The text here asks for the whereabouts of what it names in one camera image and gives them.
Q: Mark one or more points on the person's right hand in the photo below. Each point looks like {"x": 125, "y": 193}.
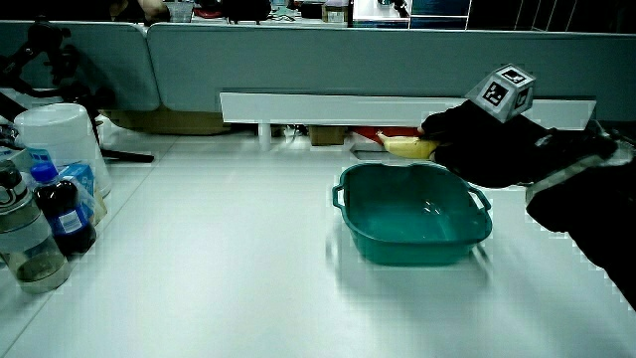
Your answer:
{"x": 477, "y": 144}

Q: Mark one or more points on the yellow banana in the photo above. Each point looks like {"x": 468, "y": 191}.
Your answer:
{"x": 410, "y": 147}

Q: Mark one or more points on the teal plastic basin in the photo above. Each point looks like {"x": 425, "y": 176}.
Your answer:
{"x": 412, "y": 224}

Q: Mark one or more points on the person's right forearm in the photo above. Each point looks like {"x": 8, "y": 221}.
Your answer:
{"x": 596, "y": 224}

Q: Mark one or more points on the red object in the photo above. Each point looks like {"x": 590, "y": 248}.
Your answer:
{"x": 392, "y": 131}

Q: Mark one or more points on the small cardboard box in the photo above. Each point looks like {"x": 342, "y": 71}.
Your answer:
{"x": 326, "y": 135}

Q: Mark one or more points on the white desk shelf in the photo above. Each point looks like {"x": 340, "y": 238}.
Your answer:
{"x": 323, "y": 108}

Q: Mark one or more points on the long grey partition panel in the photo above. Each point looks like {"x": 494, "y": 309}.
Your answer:
{"x": 323, "y": 59}

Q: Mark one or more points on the large brown cardboard box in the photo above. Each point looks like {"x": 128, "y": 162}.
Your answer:
{"x": 169, "y": 122}

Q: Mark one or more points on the clear plastic container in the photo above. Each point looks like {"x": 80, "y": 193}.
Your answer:
{"x": 179, "y": 11}

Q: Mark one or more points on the small grey partition panel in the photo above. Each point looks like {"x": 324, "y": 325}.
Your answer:
{"x": 124, "y": 64}

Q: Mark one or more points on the blue packet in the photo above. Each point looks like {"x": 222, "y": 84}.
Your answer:
{"x": 82, "y": 174}

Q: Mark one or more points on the white plastic bucket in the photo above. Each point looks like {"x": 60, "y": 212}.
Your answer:
{"x": 59, "y": 129}

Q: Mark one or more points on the dark soda bottle blue cap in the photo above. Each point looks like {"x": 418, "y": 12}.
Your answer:
{"x": 67, "y": 226}

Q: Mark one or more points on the clear glass jar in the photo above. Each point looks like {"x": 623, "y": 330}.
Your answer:
{"x": 30, "y": 248}

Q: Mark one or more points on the black camera stand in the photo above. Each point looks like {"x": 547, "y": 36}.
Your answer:
{"x": 45, "y": 42}

